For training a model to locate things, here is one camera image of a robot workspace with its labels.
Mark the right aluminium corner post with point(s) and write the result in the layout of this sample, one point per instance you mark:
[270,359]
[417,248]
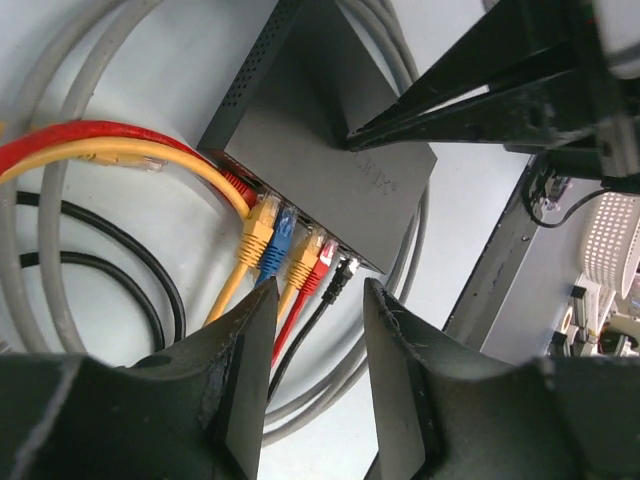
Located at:
[478,305]

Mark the white perforated basket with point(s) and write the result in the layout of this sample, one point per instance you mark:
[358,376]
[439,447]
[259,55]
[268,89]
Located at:
[609,251]

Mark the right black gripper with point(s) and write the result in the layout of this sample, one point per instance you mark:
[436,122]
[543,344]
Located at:
[535,76]

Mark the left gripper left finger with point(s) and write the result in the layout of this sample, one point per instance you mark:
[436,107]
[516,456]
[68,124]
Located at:
[203,400]

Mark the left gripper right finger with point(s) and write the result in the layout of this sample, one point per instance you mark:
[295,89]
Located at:
[442,411]

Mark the black network switch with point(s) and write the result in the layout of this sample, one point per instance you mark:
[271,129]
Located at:
[306,83]

